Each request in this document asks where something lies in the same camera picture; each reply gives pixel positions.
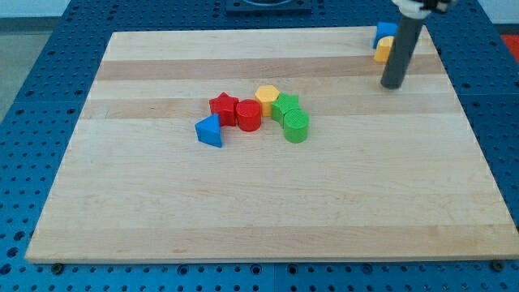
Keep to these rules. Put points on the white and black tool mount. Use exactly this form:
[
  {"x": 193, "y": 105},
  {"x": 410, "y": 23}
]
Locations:
[{"x": 420, "y": 9}]

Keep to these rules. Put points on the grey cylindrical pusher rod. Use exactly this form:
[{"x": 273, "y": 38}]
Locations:
[{"x": 404, "y": 43}]

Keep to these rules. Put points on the blue cube block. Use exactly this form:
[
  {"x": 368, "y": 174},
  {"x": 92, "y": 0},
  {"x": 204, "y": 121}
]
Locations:
[{"x": 384, "y": 29}]

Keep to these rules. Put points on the yellow heart block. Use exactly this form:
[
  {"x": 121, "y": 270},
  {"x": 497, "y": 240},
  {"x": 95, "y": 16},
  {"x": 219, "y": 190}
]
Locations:
[{"x": 383, "y": 48}]

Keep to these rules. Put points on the red object at edge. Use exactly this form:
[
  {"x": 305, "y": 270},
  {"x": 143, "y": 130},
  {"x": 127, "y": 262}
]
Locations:
[{"x": 512, "y": 43}]

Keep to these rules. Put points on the green star block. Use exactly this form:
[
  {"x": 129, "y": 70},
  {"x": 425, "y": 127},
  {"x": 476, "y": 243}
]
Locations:
[{"x": 283, "y": 105}]

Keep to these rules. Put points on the light wooden board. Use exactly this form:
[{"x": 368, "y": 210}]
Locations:
[{"x": 384, "y": 175}]

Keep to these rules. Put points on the green cylinder block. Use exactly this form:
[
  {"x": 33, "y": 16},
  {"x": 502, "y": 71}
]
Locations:
[{"x": 295, "y": 126}]

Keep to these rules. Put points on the yellow hexagon block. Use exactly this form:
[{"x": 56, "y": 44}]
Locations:
[{"x": 266, "y": 95}]

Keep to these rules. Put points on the red cylinder block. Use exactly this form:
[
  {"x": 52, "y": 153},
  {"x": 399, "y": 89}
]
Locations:
[{"x": 248, "y": 114}]

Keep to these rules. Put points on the red star block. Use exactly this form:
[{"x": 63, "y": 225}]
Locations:
[{"x": 225, "y": 106}]

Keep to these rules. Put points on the blue triangle block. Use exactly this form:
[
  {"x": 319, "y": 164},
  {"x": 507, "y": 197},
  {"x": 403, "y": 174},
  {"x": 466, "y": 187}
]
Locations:
[{"x": 208, "y": 131}]

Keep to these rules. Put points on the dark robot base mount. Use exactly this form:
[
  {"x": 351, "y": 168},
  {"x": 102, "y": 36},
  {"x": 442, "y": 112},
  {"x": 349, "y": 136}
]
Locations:
[{"x": 235, "y": 7}]

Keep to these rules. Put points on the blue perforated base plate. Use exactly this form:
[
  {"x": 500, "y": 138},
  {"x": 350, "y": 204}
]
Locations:
[{"x": 37, "y": 127}]

